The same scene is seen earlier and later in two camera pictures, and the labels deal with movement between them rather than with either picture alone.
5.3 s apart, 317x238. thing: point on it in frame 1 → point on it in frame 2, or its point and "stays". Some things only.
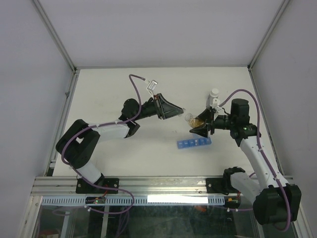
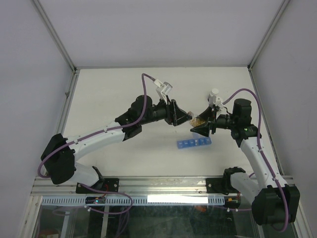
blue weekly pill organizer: x=187 y=143 stays
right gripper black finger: x=202 y=130 stays
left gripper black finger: x=166 y=109 → x=179 y=115
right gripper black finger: x=207 y=114 stays
